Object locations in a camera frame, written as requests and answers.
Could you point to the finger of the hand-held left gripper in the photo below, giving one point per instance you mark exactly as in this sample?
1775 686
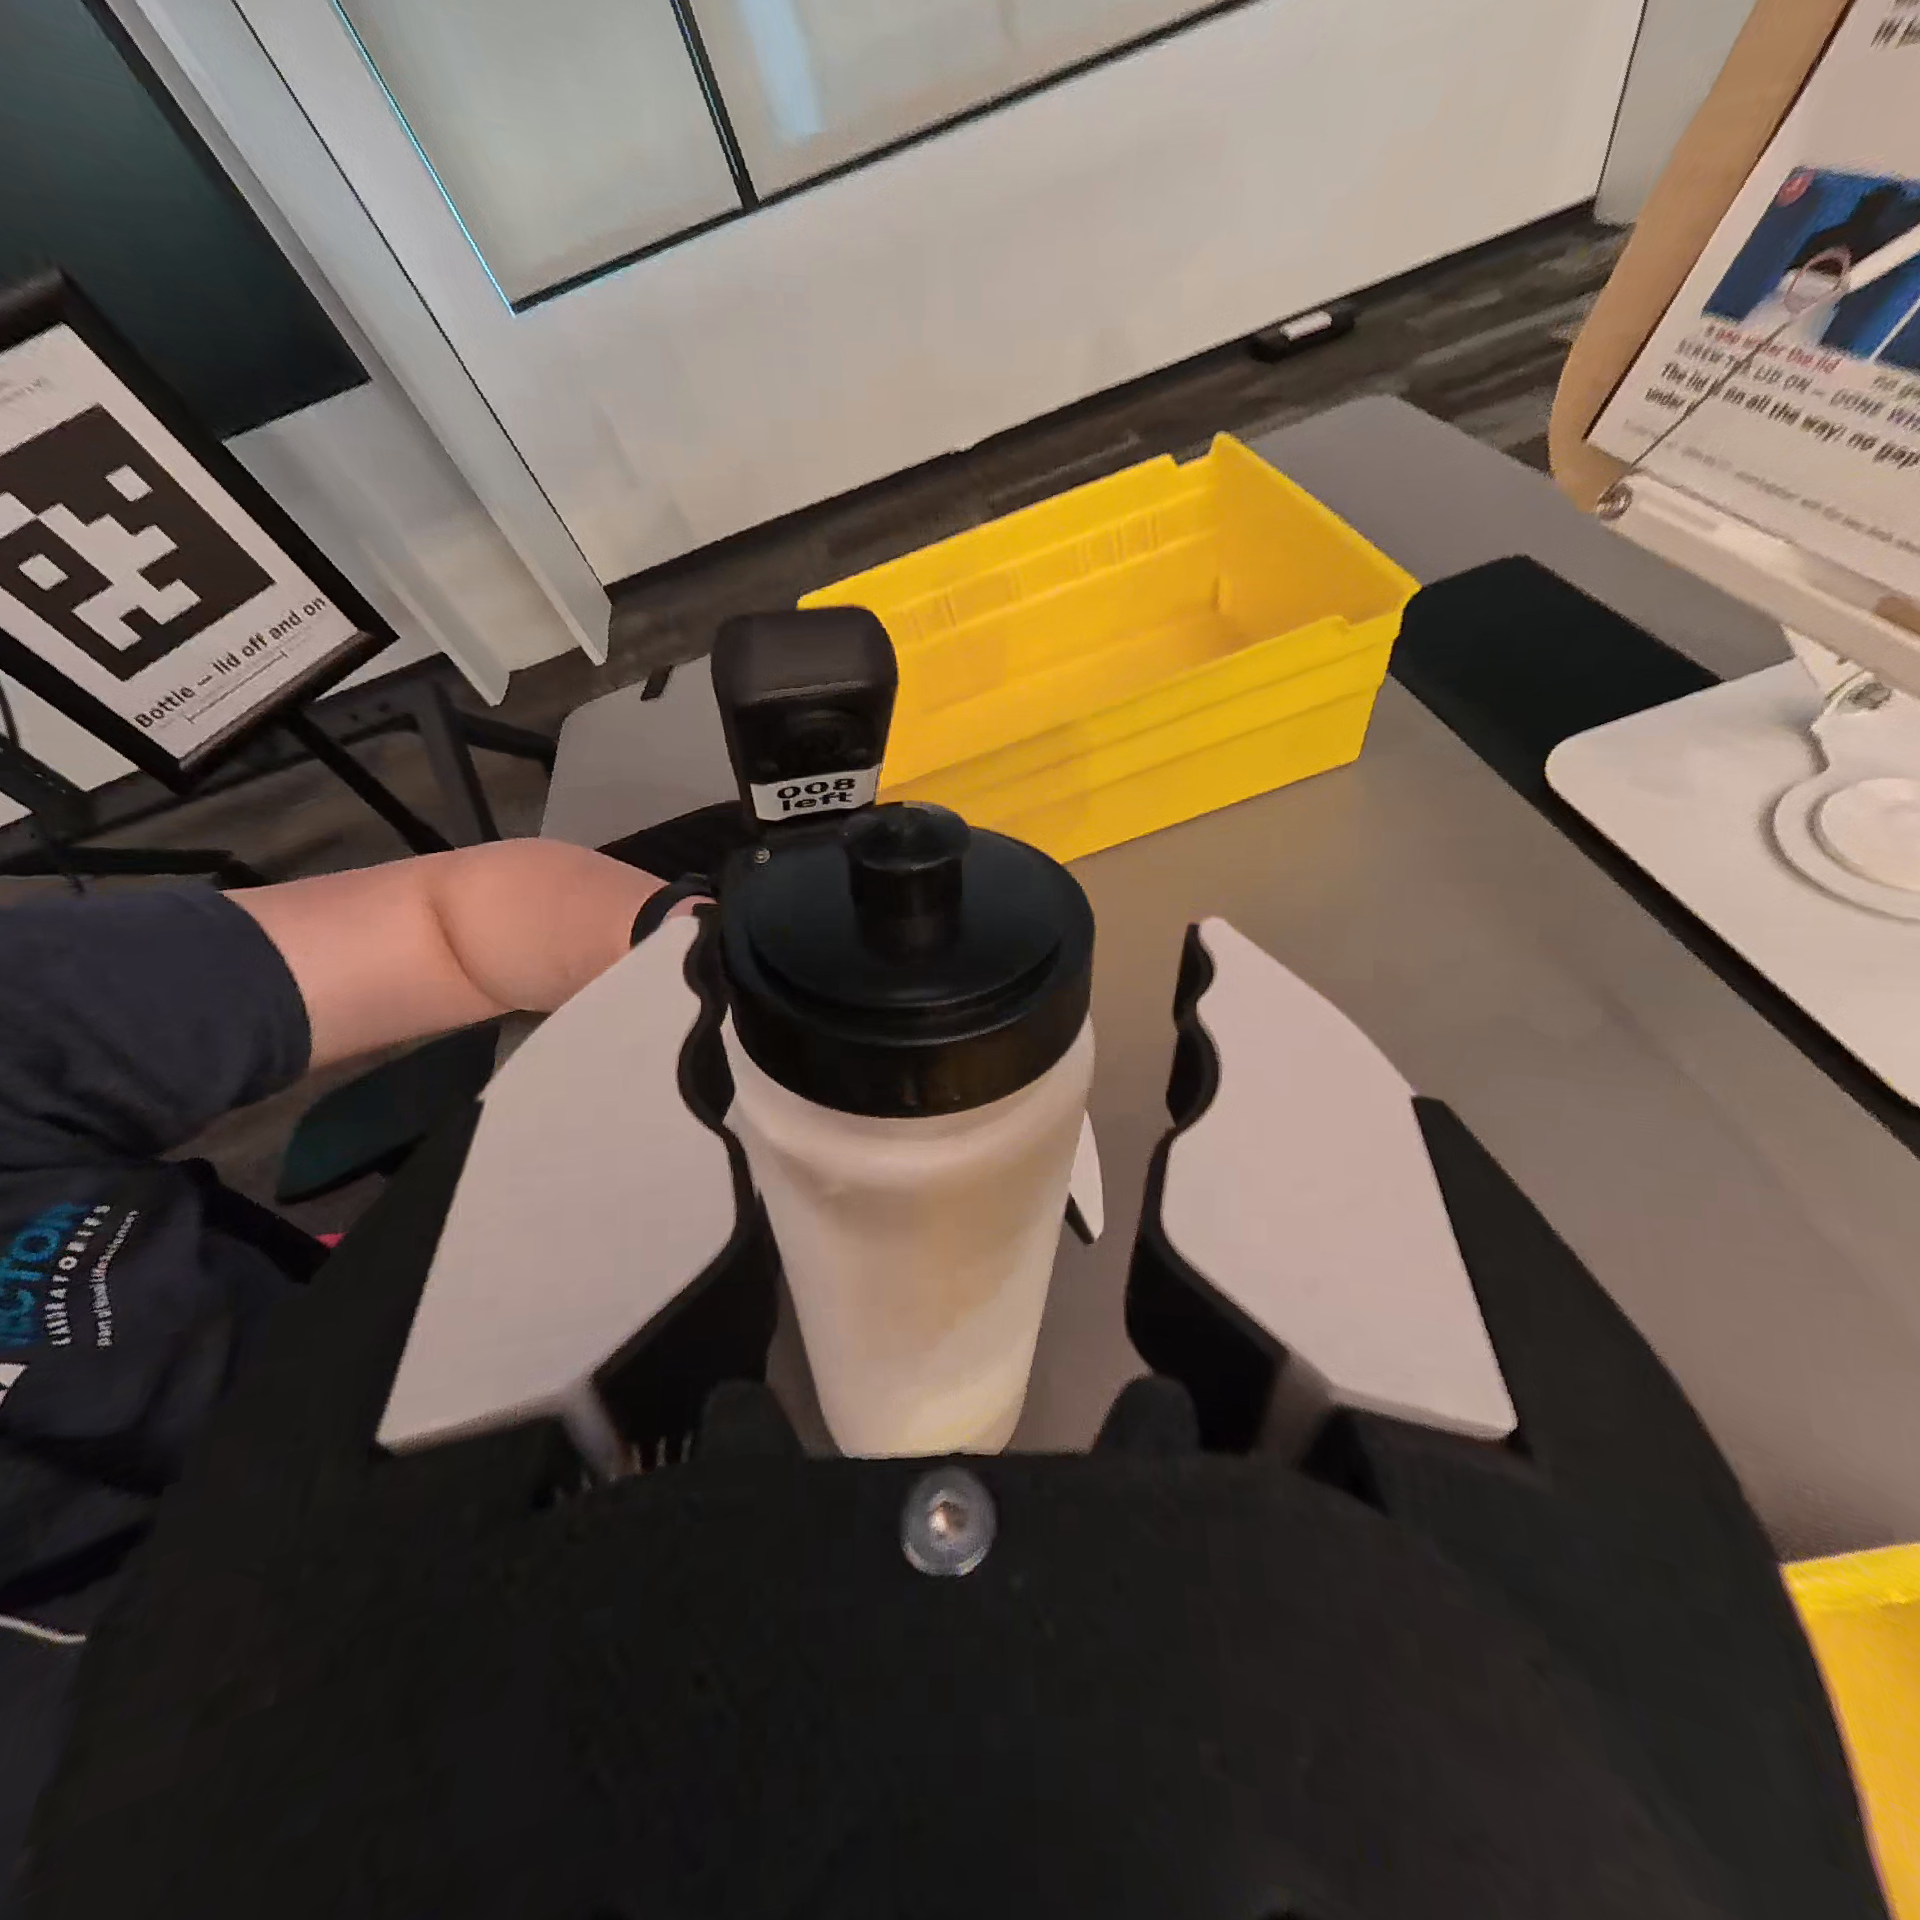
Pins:
1089 1184

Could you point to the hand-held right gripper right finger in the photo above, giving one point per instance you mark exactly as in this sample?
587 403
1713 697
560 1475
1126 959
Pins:
1336 1230

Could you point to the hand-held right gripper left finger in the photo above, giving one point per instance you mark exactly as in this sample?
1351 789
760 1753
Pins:
571 1201

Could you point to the white plastic bottle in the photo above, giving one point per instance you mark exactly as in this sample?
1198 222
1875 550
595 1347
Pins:
901 1277

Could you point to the black bottle lid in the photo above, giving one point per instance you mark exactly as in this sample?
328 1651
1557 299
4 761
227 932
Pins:
901 990

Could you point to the yellow plastic bin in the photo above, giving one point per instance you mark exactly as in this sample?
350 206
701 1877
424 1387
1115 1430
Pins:
1142 629
1868 1724

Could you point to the white stand base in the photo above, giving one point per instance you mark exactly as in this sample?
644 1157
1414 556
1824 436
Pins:
1652 797

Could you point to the black framed sign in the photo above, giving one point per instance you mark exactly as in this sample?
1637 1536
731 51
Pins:
240 645

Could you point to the large glass window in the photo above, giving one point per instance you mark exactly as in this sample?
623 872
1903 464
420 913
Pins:
599 119

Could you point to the small black box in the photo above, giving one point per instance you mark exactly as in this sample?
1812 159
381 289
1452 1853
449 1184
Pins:
1305 329

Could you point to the instruction sheet on stand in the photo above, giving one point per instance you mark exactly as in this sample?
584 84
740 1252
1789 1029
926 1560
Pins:
1664 224

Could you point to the white stylus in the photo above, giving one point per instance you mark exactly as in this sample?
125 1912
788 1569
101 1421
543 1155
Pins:
1881 264

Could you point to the white paper sign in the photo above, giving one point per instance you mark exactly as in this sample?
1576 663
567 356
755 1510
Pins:
1861 105

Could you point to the metal stand bracket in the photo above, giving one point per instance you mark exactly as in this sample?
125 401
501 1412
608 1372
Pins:
1852 697

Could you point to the dark wall screen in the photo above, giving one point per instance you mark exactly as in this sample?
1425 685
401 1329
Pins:
150 224

